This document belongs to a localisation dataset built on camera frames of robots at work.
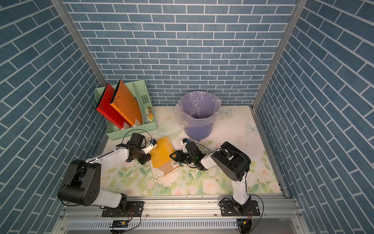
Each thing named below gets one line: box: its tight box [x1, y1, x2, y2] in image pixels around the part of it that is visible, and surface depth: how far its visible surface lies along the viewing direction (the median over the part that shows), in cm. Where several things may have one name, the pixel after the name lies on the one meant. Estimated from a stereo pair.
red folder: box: [96, 82, 131, 130], surface depth 86 cm
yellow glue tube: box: [147, 105, 154, 119], surface depth 118 cm
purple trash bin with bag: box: [173, 91, 222, 142], surface depth 94 cm
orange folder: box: [110, 79, 144, 126], surface depth 105 cm
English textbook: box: [148, 136, 183, 182], surface depth 90 cm
